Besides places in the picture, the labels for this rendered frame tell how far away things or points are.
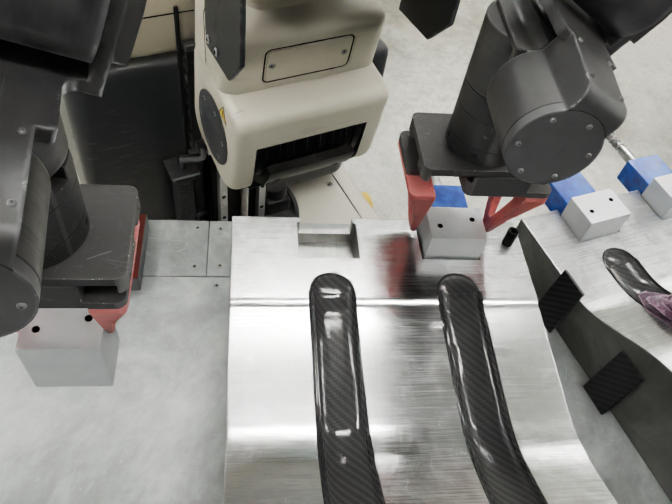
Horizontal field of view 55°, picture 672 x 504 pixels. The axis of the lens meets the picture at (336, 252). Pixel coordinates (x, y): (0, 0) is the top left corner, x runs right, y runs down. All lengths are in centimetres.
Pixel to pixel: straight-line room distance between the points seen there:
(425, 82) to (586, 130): 190
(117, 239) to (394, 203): 151
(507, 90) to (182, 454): 37
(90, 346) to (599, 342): 44
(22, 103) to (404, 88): 202
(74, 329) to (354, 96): 53
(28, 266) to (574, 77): 29
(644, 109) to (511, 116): 217
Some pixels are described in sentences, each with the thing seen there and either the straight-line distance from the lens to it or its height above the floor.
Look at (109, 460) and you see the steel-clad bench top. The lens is 56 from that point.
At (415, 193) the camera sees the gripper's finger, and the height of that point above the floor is 97.
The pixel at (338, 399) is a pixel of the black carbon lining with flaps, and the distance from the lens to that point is 49.
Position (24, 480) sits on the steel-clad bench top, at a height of 80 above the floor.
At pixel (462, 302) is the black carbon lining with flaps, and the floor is 88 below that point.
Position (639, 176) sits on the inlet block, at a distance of 77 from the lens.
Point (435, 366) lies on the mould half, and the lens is 51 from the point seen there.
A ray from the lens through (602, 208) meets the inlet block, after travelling 69.
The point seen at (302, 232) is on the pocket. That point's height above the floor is 88.
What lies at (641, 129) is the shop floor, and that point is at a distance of 245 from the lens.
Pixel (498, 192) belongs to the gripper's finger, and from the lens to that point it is 51.
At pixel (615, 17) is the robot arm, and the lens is 45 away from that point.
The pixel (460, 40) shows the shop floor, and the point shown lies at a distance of 254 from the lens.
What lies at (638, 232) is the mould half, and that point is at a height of 86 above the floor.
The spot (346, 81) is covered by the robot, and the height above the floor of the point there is 80.
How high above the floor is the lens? 132
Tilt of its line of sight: 52 degrees down
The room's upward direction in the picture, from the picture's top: 11 degrees clockwise
